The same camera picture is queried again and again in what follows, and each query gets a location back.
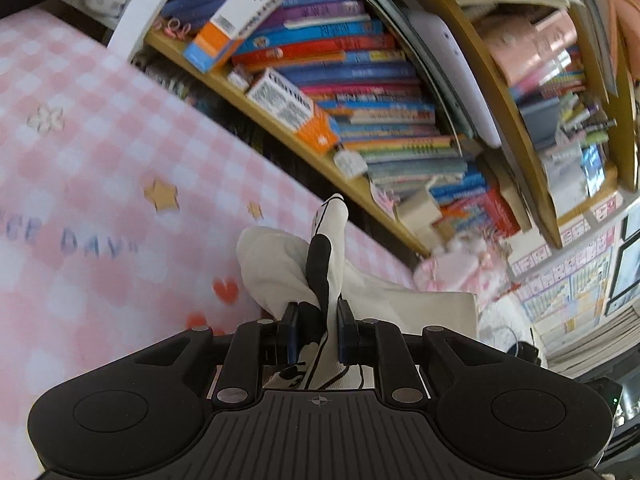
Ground books on upper shelf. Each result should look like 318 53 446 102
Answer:
477 4 623 213

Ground orange white box blue end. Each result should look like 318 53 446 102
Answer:
182 0 294 74

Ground pink scissors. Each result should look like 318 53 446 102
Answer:
372 185 401 218
154 15 193 41

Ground white wooden bookshelf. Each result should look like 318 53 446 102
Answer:
107 0 640 261

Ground small white eraser box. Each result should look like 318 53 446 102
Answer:
332 149 368 178

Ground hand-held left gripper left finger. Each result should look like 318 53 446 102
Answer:
132 302 301 408

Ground pink checked table mat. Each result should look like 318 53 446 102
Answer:
0 2 423 480

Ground white and black garment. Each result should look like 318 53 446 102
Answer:
236 194 418 392

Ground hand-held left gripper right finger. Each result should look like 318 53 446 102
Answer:
337 300 502 406

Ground stack of books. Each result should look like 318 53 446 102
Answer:
542 302 640 378

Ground cream t-shirt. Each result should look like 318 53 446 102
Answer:
400 287 480 350

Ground row of colourful books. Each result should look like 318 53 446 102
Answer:
162 0 523 241

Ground beige pen holder box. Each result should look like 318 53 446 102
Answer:
397 187 443 233

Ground white flat tablet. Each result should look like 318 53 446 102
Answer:
407 9 502 150

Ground alphabet wall poster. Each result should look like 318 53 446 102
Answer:
510 197 618 328

